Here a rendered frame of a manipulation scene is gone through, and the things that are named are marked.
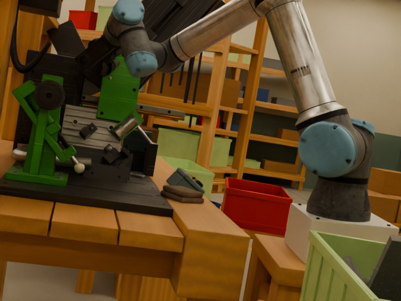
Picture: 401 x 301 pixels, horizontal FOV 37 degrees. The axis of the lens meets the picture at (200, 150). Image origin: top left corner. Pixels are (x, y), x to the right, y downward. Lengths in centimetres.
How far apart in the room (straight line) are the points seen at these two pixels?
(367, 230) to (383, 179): 680
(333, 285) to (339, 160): 37
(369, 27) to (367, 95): 126
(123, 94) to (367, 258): 96
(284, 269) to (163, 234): 27
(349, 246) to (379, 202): 653
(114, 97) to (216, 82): 248
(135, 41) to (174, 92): 312
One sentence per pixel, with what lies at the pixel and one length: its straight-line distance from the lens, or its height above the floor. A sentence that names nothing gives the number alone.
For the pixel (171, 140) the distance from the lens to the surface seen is 454.
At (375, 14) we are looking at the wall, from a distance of 1182.
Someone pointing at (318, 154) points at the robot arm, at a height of 110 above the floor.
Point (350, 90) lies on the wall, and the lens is 1155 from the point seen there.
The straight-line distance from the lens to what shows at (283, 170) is 1067.
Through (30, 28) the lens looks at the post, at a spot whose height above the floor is 135.
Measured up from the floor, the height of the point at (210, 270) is 82.
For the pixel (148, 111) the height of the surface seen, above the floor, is 111.
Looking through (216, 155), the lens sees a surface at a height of 81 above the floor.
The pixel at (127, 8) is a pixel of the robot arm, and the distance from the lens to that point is 153.
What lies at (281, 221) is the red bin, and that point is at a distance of 191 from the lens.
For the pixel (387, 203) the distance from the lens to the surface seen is 778.
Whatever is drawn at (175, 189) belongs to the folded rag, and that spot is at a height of 93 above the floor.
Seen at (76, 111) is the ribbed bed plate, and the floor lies 108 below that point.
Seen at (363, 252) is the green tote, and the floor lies 94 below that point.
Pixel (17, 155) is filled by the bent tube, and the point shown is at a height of 93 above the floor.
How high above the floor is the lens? 115
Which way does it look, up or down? 4 degrees down
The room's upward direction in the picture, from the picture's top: 10 degrees clockwise
